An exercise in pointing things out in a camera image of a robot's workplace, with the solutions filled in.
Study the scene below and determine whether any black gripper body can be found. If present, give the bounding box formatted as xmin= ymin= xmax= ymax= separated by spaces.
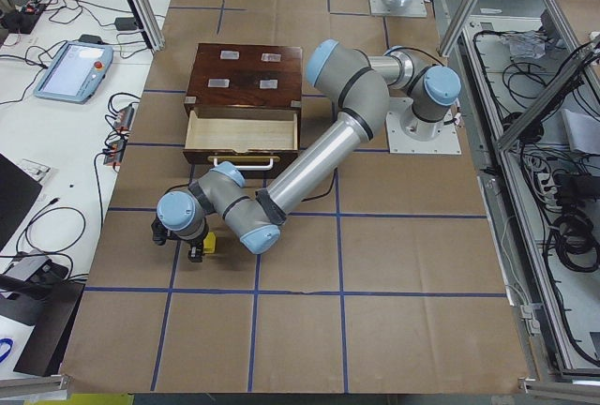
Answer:
xmin=151 ymin=217 xmax=208 ymax=246

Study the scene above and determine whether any yellow block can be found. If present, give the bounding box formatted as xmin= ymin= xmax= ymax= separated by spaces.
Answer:
xmin=202 ymin=232 xmax=218 ymax=255

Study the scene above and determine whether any light wood drawer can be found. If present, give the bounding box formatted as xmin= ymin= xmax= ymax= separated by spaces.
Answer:
xmin=183 ymin=106 xmax=300 ymax=172

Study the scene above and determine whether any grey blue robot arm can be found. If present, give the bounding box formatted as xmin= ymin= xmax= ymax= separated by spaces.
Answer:
xmin=151 ymin=39 xmax=461 ymax=262

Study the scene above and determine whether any dark wooden drawer cabinet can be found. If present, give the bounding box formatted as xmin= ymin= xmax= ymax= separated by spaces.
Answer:
xmin=184 ymin=43 xmax=303 ymax=111

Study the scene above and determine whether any orange connector strip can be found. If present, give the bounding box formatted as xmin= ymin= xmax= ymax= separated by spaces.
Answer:
xmin=102 ymin=102 xmax=135 ymax=171

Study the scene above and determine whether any grey hub device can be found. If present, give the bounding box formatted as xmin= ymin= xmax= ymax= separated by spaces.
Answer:
xmin=4 ymin=255 xmax=68 ymax=287

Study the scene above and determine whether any black box on desk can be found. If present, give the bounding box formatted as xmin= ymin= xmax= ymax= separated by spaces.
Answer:
xmin=14 ymin=282 xmax=84 ymax=377

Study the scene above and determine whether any black laptop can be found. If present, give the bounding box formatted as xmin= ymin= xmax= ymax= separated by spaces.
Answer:
xmin=0 ymin=155 xmax=42 ymax=248

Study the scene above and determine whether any blue teach pendant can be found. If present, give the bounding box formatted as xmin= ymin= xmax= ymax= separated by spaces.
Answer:
xmin=34 ymin=41 xmax=113 ymax=103

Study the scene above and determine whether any brown paper table cover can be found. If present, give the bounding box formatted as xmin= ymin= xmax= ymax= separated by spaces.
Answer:
xmin=61 ymin=0 xmax=533 ymax=394

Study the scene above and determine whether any black power adapter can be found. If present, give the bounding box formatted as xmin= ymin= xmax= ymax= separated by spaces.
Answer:
xmin=113 ymin=17 xmax=138 ymax=32

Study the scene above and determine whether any white drawer handle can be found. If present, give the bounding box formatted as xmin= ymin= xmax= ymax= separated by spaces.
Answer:
xmin=211 ymin=157 xmax=276 ymax=172

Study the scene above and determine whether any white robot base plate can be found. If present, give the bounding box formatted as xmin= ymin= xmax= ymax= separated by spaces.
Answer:
xmin=385 ymin=97 xmax=461 ymax=156

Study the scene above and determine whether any bundle of black cables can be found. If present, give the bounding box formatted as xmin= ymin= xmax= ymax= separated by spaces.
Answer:
xmin=538 ymin=207 xmax=600 ymax=275

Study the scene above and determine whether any aluminium frame right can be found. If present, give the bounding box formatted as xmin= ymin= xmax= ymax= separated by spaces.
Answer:
xmin=437 ymin=0 xmax=599 ymax=381

